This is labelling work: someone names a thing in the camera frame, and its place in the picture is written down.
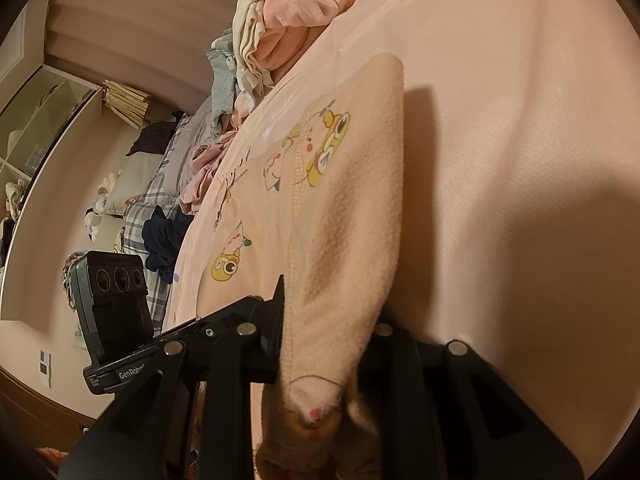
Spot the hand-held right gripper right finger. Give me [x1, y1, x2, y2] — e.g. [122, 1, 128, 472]
[356, 321, 584, 480]

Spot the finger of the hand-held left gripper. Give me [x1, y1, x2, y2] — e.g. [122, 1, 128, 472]
[160, 296, 264, 346]

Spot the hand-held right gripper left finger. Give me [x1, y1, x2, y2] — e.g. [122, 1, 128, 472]
[57, 274, 286, 480]

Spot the peach cartoon print garment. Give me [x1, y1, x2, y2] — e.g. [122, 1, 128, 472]
[195, 52, 406, 480]

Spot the dark navy garment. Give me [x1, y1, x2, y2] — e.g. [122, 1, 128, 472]
[141, 205, 193, 281]

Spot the white plush toy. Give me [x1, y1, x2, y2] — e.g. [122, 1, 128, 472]
[82, 170, 123, 241]

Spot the plaid blanket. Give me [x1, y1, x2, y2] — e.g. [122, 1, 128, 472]
[122, 160, 201, 326]

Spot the small pink garment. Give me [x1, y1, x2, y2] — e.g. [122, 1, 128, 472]
[179, 130, 241, 216]

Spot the red fuzzy rug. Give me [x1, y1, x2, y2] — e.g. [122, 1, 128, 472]
[30, 447, 71, 480]

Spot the dark brown cloth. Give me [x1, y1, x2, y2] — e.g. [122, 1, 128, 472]
[125, 121, 181, 157]

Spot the light grey quilt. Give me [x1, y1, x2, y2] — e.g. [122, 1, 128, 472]
[167, 95, 223, 196]

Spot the straw-coloured bundle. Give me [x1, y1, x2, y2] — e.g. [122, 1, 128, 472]
[102, 79, 152, 130]

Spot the white shelf unit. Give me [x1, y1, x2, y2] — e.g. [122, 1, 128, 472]
[0, 65, 103, 261]

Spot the grey garment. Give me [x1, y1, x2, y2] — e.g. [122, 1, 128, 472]
[207, 30, 241, 128]

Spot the pink printed bed sheet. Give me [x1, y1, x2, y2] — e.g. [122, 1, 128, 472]
[165, 0, 640, 480]

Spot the pink fleece cloth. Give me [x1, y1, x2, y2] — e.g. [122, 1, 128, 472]
[247, 0, 346, 86]

